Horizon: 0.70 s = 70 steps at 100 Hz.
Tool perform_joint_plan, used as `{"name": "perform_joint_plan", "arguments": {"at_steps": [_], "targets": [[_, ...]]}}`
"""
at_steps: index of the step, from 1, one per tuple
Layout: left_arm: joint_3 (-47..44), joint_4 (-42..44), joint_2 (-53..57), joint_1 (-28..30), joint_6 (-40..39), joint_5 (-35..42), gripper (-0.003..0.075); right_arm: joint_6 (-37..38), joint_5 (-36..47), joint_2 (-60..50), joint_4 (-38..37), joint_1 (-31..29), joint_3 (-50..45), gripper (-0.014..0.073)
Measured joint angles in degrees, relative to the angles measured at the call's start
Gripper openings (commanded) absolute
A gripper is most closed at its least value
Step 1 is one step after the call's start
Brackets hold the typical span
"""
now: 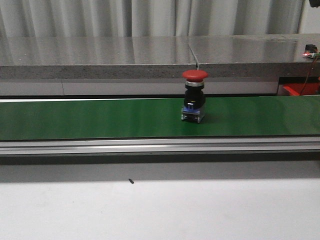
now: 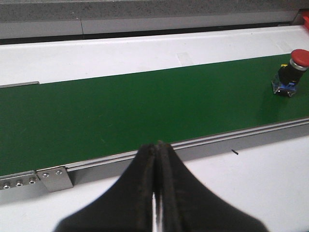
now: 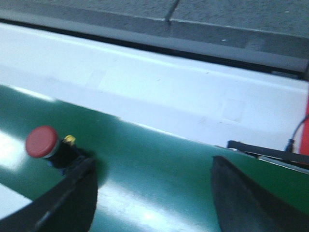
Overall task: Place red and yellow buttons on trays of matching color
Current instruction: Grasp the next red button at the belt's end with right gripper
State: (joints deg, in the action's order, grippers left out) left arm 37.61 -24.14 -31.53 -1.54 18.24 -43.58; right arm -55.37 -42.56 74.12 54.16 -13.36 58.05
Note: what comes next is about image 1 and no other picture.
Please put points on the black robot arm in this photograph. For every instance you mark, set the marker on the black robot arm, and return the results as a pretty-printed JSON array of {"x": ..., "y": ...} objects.
[{"x": 314, "y": 3}]

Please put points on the green conveyor belt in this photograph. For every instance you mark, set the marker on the green conveyor belt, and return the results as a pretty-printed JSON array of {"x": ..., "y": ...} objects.
[{"x": 159, "y": 118}]

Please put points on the grey granite counter slab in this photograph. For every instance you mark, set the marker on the grey granite counter slab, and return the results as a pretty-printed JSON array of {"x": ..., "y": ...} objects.
[{"x": 159, "y": 57}]

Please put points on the red tray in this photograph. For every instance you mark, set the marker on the red tray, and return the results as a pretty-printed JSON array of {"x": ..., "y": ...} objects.
[{"x": 298, "y": 89}]

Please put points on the small green circuit board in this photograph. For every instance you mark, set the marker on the small green circuit board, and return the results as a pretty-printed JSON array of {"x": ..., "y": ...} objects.
[{"x": 311, "y": 51}]

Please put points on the grey curtain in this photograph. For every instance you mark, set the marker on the grey curtain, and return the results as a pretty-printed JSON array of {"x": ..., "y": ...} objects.
[{"x": 137, "y": 18}]

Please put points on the aluminium conveyor frame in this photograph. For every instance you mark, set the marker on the aluminium conveyor frame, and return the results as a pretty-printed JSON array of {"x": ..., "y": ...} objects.
[{"x": 162, "y": 146}]

